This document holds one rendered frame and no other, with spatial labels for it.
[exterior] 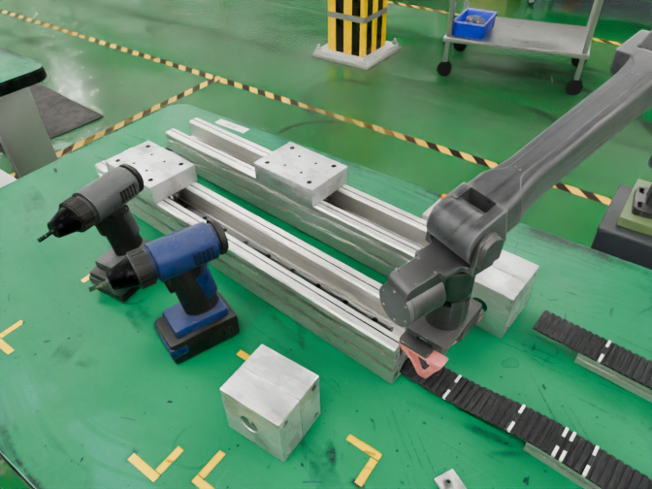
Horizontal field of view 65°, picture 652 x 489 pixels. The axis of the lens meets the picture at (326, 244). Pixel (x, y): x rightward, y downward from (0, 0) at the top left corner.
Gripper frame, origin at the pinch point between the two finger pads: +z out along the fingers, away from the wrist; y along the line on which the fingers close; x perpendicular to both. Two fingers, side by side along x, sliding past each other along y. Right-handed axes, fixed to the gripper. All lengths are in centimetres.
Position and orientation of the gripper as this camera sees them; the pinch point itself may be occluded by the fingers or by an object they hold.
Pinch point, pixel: (437, 355)
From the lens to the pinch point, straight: 80.4
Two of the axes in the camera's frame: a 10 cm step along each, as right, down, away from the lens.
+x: 7.7, 4.1, -5.0
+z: 0.2, 7.6, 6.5
